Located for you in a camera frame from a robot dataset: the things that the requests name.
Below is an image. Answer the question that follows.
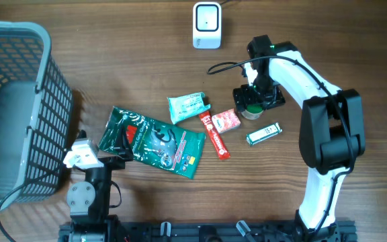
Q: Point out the green lid jar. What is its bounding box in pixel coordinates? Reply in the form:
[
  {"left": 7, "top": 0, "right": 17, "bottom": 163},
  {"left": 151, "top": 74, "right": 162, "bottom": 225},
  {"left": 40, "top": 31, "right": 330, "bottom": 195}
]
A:
[{"left": 241, "top": 105, "right": 263, "bottom": 120}]

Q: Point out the red small carton box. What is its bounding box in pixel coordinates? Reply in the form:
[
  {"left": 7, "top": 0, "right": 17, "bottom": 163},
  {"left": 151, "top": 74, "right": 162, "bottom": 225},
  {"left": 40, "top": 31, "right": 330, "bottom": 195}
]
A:
[{"left": 212, "top": 109, "right": 241, "bottom": 134}]

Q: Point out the green white small box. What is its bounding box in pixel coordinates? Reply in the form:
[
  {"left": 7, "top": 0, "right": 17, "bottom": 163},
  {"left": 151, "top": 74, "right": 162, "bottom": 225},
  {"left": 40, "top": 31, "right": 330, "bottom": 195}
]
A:
[{"left": 246, "top": 122, "right": 283, "bottom": 146}]

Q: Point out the green glove package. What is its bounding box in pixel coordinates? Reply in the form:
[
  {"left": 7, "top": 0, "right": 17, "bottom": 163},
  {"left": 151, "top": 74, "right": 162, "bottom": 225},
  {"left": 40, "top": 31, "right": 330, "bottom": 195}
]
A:
[{"left": 99, "top": 107, "right": 206, "bottom": 179}]

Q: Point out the teal tissue packet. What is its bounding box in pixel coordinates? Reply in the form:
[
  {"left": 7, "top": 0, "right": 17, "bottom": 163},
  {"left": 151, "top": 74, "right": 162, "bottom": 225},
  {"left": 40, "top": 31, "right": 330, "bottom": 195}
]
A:
[{"left": 167, "top": 92, "right": 211, "bottom": 124}]

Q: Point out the red coffee stick sachet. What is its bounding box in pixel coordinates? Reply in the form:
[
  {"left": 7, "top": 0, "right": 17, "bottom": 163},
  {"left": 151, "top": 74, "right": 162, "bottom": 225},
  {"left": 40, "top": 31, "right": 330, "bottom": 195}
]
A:
[{"left": 199, "top": 111, "right": 230, "bottom": 160}]

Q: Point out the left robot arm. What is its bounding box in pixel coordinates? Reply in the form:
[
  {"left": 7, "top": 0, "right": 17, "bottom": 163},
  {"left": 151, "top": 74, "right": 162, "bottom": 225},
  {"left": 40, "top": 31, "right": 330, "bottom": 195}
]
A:
[{"left": 58, "top": 127, "right": 134, "bottom": 242}]

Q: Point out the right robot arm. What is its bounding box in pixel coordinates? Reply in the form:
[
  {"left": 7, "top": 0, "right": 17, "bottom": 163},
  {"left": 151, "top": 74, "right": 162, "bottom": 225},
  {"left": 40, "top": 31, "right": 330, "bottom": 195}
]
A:
[{"left": 233, "top": 35, "right": 366, "bottom": 241}]

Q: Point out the white barcode scanner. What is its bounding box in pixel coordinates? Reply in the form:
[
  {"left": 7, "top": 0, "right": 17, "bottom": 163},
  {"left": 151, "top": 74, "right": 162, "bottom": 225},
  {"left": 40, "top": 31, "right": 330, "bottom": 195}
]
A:
[{"left": 192, "top": 1, "right": 222, "bottom": 49}]

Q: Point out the grey plastic mesh basket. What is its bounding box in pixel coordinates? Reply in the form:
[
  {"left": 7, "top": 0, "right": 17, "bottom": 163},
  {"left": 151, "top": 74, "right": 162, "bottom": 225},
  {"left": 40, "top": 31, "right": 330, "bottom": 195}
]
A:
[{"left": 0, "top": 22, "right": 73, "bottom": 210}]

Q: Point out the right black cable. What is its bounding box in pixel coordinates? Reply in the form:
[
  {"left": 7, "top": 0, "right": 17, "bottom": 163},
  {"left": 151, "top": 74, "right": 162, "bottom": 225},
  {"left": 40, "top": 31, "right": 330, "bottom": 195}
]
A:
[{"left": 206, "top": 55, "right": 355, "bottom": 236}]

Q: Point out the black cable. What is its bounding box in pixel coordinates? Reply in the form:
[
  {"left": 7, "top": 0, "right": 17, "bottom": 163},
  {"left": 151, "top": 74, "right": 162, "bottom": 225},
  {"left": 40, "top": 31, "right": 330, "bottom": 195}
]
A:
[
  {"left": 0, "top": 161, "right": 69, "bottom": 242},
  {"left": 206, "top": 55, "right": 355, "bottom": 236}
]

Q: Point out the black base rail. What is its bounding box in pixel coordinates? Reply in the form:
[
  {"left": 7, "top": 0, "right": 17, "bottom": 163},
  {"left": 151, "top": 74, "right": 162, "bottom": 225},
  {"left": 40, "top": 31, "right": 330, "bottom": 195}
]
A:
[{"left": 58, "top": 220, "right": 358, "bottom": 242}]

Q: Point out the left black cable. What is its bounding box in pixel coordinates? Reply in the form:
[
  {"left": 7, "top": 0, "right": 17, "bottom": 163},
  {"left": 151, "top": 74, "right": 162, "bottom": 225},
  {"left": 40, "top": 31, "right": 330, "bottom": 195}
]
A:
[{"left": 0, "top": 161, "right": 69, "bottom": 242}]

